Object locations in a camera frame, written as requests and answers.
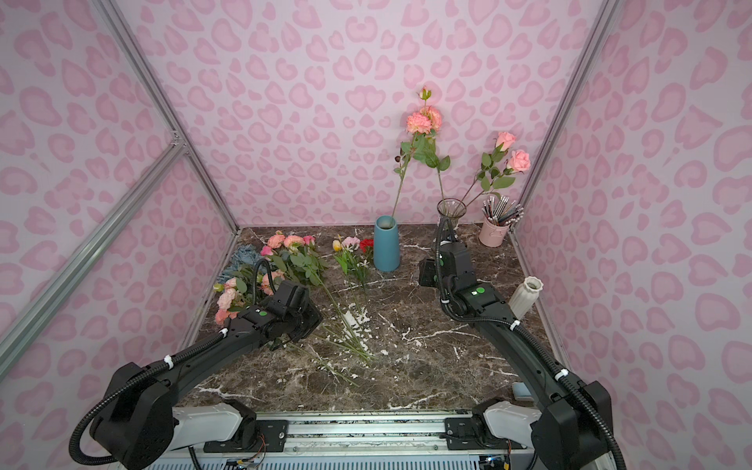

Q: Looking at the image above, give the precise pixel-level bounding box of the light pink rose with stem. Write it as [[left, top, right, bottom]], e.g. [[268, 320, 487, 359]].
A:
[[462, 150, 532, 206]]

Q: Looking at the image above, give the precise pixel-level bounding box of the bunch of artificial flowers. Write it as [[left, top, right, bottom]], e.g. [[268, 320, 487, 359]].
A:
[[213, 231, 372, 362]]

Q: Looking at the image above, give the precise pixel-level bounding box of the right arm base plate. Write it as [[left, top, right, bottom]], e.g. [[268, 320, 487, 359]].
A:
[[440, 415, 525, 452]]

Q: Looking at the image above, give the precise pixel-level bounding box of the light pink carnation flower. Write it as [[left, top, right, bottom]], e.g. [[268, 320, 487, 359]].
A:
[[342, 237, 362, 251]]

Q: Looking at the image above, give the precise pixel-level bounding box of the white ribbed ceramic vase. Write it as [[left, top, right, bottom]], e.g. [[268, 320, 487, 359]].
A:
[[508, 276, 544, 320]]

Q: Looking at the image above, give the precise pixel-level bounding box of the pink peony flower branch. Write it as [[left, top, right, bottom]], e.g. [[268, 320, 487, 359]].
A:
[[391, 86, 444, 219]]

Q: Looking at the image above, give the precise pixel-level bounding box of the red carnation flower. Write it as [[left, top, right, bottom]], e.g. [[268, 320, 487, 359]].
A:
[[360, 239, 374, 255]]

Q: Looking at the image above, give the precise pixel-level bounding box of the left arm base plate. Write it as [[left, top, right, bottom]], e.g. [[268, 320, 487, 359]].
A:
[[203, 420, 290, 454]]

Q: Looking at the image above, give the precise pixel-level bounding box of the pink rose with long stem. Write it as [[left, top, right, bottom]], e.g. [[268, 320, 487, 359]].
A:
[[481, 131, 517, 170]]

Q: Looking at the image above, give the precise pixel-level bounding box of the clear ribbed glass vase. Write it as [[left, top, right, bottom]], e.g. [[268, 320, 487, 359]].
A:
[[437, 198, 467, 236]]

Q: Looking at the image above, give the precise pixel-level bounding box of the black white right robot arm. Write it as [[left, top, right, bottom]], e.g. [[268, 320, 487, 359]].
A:
[[419, 217, 627, 469]]

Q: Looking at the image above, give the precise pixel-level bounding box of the teal cylindrical vase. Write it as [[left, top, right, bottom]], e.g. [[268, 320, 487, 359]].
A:
[[374, 215, 401, 272]]

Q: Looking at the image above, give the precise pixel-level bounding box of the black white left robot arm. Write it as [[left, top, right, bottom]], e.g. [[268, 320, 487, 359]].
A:
[[68, 280, 322, 469]]

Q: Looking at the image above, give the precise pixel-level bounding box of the pink cup of straws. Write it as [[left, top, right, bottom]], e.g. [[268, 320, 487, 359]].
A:
[[479, 196, 524, 248]]

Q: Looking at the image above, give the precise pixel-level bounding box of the blue grey artificial flower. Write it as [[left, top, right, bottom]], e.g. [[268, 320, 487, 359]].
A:
[[217, 244, 262, 283]]

